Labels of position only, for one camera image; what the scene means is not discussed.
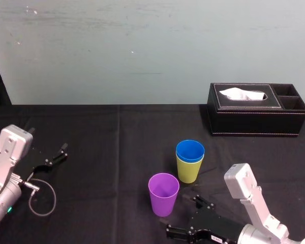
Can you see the black leather tissue box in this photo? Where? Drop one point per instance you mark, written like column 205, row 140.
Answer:
column 254, row 119

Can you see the yellow-green plastic cup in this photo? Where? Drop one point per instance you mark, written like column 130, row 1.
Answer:
column 189, row 172

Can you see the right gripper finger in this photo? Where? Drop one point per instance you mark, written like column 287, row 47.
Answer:
column 202, row 202
column 185, row 232

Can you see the white paper tissue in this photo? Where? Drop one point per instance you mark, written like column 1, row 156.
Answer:
column 240, row 94

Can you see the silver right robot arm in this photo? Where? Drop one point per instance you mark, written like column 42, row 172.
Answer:
column 254, row 200

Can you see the blue plastic cup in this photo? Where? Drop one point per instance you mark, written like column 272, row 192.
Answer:
column 190, row 151

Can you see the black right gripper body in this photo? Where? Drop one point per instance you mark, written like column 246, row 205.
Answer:
column 218, row 226

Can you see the purple plastic cup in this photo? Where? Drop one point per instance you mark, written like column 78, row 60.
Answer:
column 162, row 200

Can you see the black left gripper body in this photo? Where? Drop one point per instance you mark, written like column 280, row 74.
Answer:
column 28, row 162

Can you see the black table cloth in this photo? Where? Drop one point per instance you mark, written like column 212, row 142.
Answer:
column 111, row 152

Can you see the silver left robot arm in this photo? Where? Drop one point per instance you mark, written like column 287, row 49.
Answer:
column 5, row 157

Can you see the plain pale wall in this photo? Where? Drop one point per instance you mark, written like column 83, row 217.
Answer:
column 142, row 50

